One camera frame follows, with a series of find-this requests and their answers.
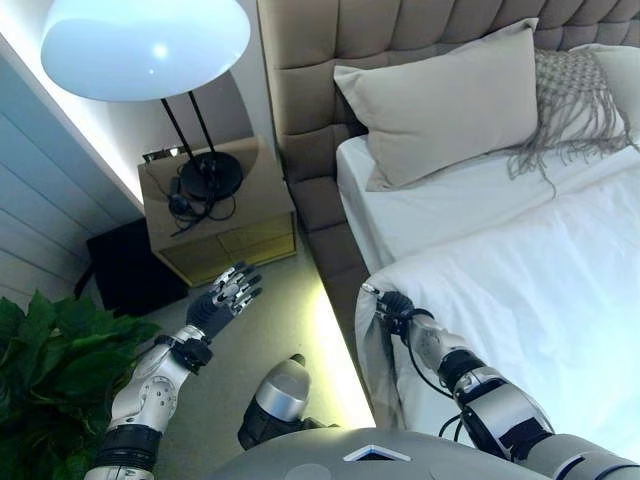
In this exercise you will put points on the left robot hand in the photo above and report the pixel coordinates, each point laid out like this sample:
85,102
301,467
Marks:
215,312

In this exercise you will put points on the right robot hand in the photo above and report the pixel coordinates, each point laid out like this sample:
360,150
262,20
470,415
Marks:
395,305

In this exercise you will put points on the white duvet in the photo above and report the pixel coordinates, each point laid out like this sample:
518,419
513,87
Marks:
525,300

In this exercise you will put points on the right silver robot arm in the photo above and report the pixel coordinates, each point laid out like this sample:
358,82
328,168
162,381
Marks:
500,405

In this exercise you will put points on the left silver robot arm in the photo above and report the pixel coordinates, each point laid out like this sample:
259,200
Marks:
150,395

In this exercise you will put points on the white fitted bed sheet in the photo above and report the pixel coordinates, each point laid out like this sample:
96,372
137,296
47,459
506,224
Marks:
450,200

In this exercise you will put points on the tan wooden nightstand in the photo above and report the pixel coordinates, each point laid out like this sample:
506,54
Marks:
250,230

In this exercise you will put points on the black bag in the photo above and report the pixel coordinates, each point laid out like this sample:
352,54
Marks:
135,270

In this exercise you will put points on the left silver robot leg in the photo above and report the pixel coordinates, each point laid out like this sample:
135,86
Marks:
280,395

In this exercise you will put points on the grey robot torso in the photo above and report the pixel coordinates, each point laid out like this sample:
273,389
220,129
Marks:
350,455

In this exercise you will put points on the green leafy plant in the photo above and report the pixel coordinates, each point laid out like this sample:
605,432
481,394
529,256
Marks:
55,380

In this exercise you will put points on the beige pillow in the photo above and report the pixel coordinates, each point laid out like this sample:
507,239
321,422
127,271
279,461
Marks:
440,105

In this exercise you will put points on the fringed macrame cushion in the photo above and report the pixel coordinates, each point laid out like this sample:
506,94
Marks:
570,110

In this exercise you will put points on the beige tufted headboard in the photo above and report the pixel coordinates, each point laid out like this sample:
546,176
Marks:
350,40

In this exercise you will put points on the white dome table lamp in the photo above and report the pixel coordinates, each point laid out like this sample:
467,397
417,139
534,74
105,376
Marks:
145,45

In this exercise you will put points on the metal wall socket plate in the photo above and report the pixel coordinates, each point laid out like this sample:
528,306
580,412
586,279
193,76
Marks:
162,153

